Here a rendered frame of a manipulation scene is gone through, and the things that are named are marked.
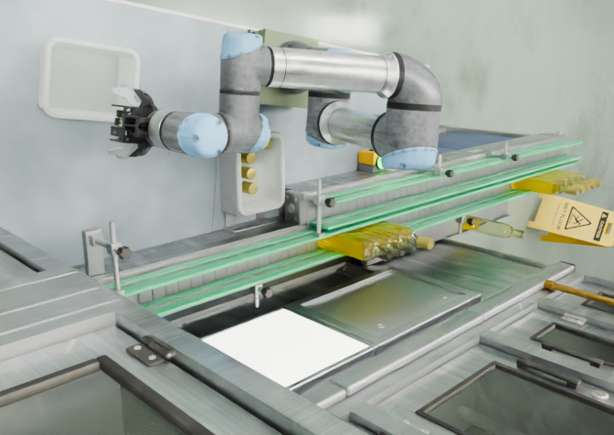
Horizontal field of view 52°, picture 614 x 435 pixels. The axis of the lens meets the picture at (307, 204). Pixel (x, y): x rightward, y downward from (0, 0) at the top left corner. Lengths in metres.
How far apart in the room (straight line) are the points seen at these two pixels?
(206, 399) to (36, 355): 0.25
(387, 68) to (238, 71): 0.31
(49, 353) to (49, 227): 0.76
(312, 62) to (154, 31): 0.59
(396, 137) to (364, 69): 0.17
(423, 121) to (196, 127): 0.49
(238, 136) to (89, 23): 0.59
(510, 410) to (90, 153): 1.13
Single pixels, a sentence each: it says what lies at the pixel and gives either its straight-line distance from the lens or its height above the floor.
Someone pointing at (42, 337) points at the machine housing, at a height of 1.43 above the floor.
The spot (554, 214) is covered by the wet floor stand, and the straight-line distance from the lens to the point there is 5.18.
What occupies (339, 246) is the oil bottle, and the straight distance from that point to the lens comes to 1.89.
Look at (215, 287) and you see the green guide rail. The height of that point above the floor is 0.92.
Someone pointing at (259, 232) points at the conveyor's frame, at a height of 0.86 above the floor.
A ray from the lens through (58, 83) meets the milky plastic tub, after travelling 1.57.
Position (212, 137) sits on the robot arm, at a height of 1.32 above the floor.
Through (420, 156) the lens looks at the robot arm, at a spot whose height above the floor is 1.44.
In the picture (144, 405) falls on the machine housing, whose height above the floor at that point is 1.64.
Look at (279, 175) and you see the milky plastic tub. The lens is 1.87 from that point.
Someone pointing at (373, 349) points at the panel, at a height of 1.32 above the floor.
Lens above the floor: 2.20
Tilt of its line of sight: 44 degrees down
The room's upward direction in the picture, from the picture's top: 104 degrees clockwise
